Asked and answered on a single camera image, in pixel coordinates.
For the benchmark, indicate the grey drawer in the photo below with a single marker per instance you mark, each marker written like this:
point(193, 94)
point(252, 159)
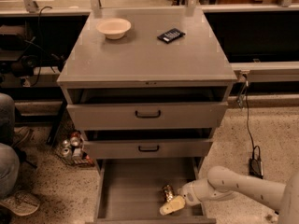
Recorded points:
point(141, 109)
point(131, 192)
point(141, 144)

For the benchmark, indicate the black middle drawer handle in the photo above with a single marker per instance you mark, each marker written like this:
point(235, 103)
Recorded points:
point(148, 149)

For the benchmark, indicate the white bowl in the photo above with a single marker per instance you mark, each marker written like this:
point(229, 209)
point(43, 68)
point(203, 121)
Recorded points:
point(113, 28)

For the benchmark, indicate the black floor power box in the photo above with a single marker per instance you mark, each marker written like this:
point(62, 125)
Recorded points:
point(256, 168)

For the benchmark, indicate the black snack packet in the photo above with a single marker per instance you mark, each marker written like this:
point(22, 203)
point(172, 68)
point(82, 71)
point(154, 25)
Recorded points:
point(171, 35)

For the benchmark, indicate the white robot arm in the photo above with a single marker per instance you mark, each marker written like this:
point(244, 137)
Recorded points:
point(221, 183)

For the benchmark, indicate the black camera equipment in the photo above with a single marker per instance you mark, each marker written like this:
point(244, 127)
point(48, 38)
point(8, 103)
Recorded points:
point(22, 57)

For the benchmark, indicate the person leg in jeans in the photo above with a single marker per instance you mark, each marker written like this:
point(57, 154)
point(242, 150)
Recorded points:
point(9, 161)

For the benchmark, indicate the grey bottom drawer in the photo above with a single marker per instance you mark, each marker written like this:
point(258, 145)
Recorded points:
point(131, 192)

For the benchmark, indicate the wire basket of cans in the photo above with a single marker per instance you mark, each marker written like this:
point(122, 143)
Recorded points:
point(79, 158)

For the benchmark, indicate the red soda can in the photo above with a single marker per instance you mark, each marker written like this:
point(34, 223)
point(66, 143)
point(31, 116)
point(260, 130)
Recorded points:
point(75, 139)

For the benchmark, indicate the silver soda can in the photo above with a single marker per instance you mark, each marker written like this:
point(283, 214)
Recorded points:
point(66, 153)

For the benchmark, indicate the grey drawer cabinet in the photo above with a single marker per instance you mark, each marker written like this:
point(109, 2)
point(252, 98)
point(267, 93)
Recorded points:
point(140, 60)

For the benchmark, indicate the white sneaker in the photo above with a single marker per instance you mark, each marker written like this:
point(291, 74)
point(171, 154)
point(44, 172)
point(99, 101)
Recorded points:
point(21, 203)

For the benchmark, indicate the grey middle drawer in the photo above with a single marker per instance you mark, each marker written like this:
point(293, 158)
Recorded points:
point(141, 144)

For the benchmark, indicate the orange soda can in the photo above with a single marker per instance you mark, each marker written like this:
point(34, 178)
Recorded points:
point(168, 193)

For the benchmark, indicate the black drawer handle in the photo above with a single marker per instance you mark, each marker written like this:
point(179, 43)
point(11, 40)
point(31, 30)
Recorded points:
point(148, 149)
point(148, 115)

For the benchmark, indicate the grey top drawer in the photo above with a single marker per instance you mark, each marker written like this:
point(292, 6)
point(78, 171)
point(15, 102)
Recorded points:
point(141, 109)

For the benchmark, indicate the black top drawer handle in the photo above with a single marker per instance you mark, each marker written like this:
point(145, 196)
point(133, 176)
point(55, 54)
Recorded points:
point(148, 115)

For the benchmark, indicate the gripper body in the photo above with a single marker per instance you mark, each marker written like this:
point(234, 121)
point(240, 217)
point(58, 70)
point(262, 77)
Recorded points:
point(189, 194)

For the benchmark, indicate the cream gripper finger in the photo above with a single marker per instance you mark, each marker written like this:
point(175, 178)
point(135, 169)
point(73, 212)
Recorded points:
point(165, 210)

